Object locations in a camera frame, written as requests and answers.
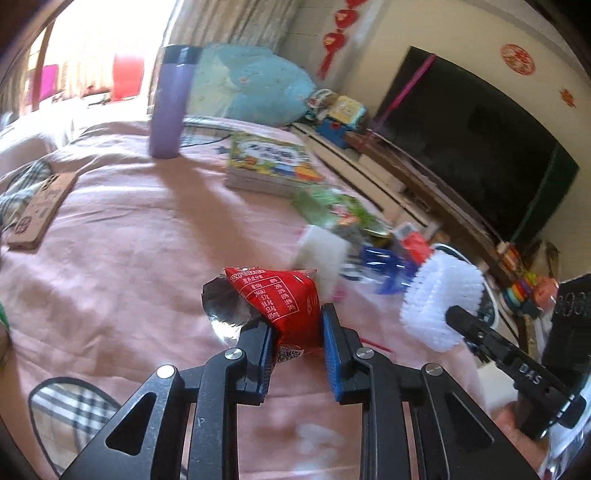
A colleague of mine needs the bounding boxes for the blue plastic bag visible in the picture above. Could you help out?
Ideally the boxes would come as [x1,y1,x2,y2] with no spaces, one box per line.
[339,245,418,295]

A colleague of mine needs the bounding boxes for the red snack wrapper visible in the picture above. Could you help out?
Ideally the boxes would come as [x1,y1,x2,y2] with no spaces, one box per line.
[201,267,324,362]

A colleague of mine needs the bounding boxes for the white tissue pack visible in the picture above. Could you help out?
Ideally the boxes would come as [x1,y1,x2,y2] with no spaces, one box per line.
[290,225,351,303]

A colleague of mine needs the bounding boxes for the green snack wrapper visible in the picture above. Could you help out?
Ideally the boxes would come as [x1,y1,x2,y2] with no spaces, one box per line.
[293,185,390,238]

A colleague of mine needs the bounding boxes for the red milk carton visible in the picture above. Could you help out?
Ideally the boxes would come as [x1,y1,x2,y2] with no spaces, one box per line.
[393,222,434,265]

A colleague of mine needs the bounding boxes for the right hand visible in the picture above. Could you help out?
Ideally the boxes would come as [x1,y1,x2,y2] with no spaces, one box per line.
[494,402,548,472]

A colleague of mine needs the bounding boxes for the pink table cloth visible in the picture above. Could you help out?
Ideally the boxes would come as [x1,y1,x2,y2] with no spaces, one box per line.
[1,122,487,479]

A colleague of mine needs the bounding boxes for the white TV cabinet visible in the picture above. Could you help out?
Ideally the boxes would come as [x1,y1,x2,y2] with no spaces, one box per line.
[290,123,516,287]

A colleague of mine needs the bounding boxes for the large black television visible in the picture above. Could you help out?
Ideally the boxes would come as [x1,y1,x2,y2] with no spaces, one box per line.
[374,47,579,246]

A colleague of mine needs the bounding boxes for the children's picture book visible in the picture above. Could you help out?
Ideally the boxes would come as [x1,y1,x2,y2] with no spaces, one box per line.
[225,132,325,198]

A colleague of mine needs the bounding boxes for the purple thermos bottle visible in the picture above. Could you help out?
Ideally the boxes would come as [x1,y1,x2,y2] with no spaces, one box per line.
[149,44,202,159]

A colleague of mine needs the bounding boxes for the toy telephone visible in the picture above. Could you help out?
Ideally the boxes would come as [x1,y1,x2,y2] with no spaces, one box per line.
[328,95,367,130]

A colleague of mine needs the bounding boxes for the red chair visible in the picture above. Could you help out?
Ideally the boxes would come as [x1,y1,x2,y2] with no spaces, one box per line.
[111,56,144,101]

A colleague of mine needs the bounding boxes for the blue cloth covered bundle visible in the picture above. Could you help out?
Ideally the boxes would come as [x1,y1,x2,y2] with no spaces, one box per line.
[186,43,317,127]

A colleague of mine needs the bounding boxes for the red hanging knot decoration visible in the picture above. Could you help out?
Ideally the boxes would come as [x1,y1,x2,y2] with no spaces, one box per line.
[317,0,366,81]

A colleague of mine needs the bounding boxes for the beige curtain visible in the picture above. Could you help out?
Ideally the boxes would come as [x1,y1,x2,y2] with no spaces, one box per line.
[162,0,301,52]

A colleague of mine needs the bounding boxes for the rainbow stacking ring toy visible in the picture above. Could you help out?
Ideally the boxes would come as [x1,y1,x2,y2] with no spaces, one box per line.
[501,271,540,313]

